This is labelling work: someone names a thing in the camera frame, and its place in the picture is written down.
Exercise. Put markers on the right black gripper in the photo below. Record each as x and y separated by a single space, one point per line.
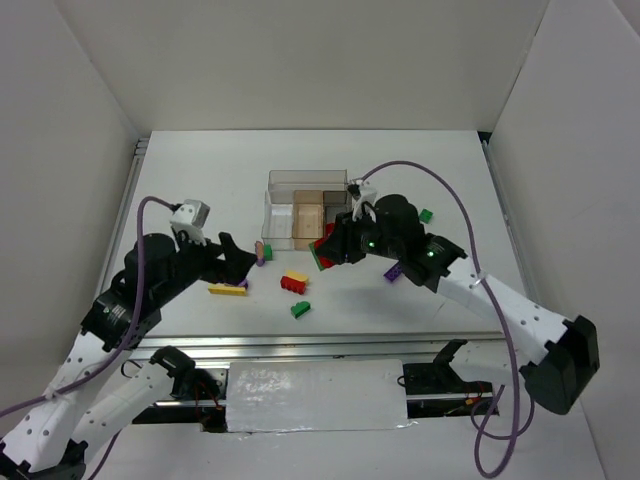
341 240

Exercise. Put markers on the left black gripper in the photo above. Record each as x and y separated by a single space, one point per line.
220 255

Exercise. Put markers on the red rounded lego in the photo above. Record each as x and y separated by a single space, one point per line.
329 228

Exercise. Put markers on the red green lego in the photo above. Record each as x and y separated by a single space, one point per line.
321 262

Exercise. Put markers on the yellow lego brick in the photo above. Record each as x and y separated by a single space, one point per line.
297 276

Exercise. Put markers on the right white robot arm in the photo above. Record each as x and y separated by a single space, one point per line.
561 355

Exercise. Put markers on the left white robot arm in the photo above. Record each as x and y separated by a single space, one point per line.
65 427

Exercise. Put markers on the long yellow lego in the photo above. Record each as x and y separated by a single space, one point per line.
228 290

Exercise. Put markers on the purple tan flower lego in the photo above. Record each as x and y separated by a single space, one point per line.
260 254

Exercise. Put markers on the tan translucent container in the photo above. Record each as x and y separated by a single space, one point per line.
308 218

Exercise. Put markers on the small clear container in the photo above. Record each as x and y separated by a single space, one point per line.
277 228

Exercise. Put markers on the purple rectangular lego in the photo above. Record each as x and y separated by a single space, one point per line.
394 273

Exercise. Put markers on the green rounded lego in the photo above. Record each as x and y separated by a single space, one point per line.
300 309

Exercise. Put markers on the long clear container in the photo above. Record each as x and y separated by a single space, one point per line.
288 181

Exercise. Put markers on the small green square lego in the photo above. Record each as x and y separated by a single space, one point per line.
425 216

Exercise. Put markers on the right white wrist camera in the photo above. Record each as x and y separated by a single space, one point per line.
363 197

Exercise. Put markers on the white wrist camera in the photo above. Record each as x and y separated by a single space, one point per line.
363 197
189 218

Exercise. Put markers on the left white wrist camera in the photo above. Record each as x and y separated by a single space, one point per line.
189 218

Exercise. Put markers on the aluminium front rail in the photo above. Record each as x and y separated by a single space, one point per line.
309 347

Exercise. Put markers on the aluminium rail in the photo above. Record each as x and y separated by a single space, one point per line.
309 347
139 154

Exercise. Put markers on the left aluminium rail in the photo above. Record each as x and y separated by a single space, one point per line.
139 154

